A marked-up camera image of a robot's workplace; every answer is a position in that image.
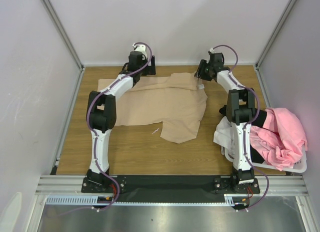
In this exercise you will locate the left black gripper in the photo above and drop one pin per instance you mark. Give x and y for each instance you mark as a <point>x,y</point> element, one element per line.
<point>149,69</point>

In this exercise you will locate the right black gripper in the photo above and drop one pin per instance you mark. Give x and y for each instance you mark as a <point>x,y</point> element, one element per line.
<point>201,69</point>

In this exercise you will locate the beige t shirt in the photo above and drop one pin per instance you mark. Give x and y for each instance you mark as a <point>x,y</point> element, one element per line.
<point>178,102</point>

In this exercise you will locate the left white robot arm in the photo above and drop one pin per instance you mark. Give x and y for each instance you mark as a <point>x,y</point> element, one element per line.
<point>101,118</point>

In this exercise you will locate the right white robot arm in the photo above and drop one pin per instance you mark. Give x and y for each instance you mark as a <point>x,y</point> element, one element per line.
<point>240,112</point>

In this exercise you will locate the white t shirt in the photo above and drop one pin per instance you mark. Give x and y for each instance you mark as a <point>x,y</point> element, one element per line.
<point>224,136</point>

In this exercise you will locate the black t shirt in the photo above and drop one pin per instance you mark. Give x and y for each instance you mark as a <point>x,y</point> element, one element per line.
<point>259,122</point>

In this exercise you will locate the pink t shirt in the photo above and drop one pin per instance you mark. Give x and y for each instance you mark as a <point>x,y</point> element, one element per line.
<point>281,140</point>

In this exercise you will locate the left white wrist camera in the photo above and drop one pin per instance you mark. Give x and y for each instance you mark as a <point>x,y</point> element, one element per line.
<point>141,48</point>

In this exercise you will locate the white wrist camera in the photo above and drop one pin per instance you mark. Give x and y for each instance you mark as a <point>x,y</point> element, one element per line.
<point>141,48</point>
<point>211,51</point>

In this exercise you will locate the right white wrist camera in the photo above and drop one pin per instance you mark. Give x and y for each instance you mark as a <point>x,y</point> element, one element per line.
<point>211,51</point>

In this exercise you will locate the left aluminium frame post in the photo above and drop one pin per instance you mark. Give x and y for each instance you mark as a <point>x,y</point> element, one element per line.
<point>48,6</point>

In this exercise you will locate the aluminium frame post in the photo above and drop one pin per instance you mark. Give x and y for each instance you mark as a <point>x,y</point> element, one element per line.
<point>280,24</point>
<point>48,6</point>

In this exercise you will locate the right aluminium frame post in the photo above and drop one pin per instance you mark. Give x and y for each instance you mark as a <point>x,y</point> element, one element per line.
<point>280,24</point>

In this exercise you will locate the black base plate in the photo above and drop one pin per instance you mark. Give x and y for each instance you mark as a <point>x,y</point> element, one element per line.
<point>178,185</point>

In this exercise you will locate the slotted cable duct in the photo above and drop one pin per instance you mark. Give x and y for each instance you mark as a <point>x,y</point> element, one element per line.
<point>104,200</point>

